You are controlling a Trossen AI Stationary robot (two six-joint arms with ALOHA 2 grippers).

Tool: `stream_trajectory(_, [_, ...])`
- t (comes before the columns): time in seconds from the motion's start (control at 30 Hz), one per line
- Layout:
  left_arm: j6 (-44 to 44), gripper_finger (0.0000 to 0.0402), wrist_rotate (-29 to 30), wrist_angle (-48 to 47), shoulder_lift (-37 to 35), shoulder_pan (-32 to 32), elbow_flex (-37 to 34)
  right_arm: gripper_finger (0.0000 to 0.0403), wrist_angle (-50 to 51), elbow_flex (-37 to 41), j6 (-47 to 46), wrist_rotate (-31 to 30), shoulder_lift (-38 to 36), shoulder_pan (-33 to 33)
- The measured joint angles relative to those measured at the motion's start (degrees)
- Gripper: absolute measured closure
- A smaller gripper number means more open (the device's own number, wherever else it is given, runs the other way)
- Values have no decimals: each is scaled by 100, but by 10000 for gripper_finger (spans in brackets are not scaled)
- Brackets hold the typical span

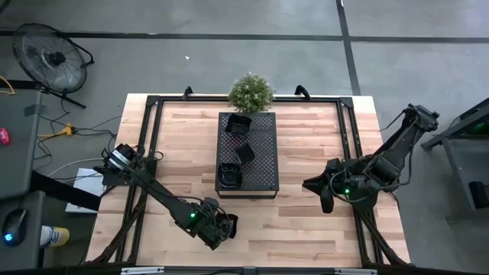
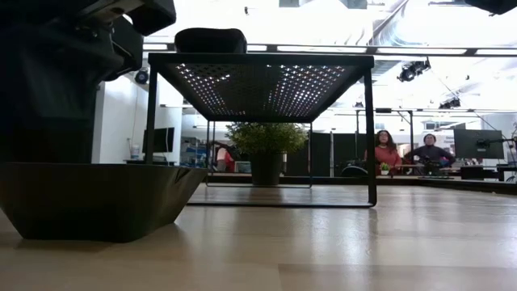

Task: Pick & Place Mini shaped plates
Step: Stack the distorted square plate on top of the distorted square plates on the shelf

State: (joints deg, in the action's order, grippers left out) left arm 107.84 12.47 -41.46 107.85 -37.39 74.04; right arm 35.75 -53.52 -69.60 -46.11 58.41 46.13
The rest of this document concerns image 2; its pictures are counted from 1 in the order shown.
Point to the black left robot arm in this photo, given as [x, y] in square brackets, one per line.
[93, 8]

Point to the round black speaker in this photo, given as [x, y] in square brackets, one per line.
[141, 76]

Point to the black computer monitor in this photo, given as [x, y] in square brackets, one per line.
[158, 140]
[478, 143]

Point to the black metal rig frame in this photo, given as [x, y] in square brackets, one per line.
[383, 110]

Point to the small green potted plant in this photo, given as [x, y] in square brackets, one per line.
[385, 167]

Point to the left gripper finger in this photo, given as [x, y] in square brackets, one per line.
[28, 146]
[72, 146]

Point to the black metal table frame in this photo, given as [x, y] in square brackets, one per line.
[444, 182]

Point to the dark background desk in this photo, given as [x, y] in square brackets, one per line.
[137, 161]

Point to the black partition panel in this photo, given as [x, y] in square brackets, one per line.
[323, 149]

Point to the black perforated metal stand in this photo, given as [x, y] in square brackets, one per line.
[262, 59]

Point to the black rounded square plate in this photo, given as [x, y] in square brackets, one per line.
[211, 41]

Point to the white bottle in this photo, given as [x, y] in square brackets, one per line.
[135, 152]

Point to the ceiling light rail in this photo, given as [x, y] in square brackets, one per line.
[323, 49]

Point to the person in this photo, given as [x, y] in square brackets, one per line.
[387, 153]
[430, 153]
[224, 157]

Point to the black ceiling spotlight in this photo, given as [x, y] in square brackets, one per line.
[413, 69]
[449, 103]

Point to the black wavy square plate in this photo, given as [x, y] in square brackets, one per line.
[101, 202]

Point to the green plant in black pot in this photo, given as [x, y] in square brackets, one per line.
[266, 139]

